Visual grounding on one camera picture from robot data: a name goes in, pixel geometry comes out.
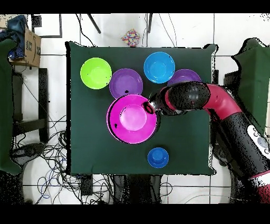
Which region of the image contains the large pink bowl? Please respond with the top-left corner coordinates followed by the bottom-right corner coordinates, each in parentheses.
top-left (106, 94), bottom-right (161, 145)

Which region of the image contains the purple bowl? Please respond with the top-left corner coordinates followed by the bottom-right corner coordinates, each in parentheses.
top-left (167, 69), bottom-right (203, 87)
top-left (109, 68), bottom-right (144, 100)

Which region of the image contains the dark green table cloth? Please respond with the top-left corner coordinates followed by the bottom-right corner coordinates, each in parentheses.
top-left (65, 41), bottom-right (218, 176)

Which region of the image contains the large blue bowl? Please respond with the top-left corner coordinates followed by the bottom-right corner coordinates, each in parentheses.
top-left (143, 51), bottom-right (176, 85)

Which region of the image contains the small dark blue bowl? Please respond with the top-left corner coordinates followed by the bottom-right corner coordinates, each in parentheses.
top-left (147, 147), bottom-right (170, 170)

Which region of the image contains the large green bowl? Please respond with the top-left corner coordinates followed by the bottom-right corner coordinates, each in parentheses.
top-left (80, 57), bottom-right (113, 90)

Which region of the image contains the multicoloured bundle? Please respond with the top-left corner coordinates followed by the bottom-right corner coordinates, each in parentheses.
top-left (121, 28), bottom-right (141, 47)

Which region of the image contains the cardboard box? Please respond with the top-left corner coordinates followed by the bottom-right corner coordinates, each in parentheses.
top-left (8, 26), bottom-right (42, 68)

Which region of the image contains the green cloth covered table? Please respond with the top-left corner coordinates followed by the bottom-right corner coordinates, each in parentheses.
top-left (229, 37), bottom-right (270, 136)
top-left (0, 37), bottom-right (23, 176)

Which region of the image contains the blue cloth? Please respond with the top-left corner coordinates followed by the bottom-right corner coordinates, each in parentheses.
top-left (0, 14), bottom-right (28, 61)

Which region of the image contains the black bench frame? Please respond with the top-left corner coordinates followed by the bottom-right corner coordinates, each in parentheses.
top-left (12, 67), bottom-right (51, 144)

